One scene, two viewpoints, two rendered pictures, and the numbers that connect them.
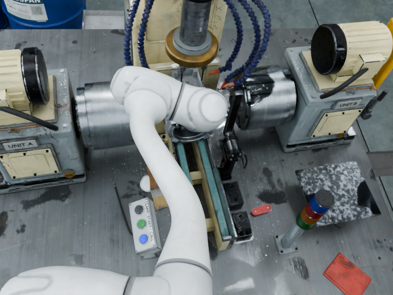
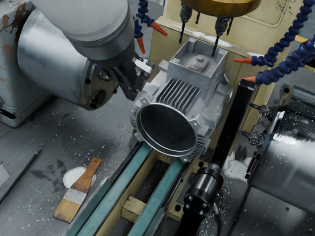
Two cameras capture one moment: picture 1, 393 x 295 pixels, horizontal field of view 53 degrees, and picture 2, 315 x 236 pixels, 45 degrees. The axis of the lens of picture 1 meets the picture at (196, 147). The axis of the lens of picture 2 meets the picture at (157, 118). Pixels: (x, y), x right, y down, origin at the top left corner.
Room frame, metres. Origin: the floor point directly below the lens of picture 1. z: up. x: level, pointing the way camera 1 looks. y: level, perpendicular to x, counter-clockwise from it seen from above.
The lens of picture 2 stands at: (0.42, -0.33, 1.66)
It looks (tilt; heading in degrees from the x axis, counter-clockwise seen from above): 46 degrees down; 40
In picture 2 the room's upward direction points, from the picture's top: 10 degrees clockwise
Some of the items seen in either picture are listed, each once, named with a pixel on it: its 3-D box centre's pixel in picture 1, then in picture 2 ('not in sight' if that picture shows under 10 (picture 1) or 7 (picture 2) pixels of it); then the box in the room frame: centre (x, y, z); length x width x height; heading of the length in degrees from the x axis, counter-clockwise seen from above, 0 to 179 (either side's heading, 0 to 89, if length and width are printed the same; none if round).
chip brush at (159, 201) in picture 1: (155, 186); (80, 187); (0.72, 0.14, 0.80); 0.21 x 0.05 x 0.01; 28
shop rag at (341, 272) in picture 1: (347, 276); not in sight; (0.50, -0.65, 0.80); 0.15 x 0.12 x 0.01; 55
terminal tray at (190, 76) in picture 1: (186, 86); (196, 68); (1.02, 0.08, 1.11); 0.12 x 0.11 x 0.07; 20
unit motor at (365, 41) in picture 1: (348, 75); not in sight; (1.18, -0.54, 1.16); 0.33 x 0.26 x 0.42; 111
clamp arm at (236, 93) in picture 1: (232, 115); (228, 132); (0.91, -0.11, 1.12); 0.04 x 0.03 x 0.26; 21
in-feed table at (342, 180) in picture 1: (331, 198); not in sight; (0.79, -0.58, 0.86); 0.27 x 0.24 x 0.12; 111
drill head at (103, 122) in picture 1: (96, 116); (63, 47); (0.85, 0.39, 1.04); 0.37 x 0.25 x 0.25; 111
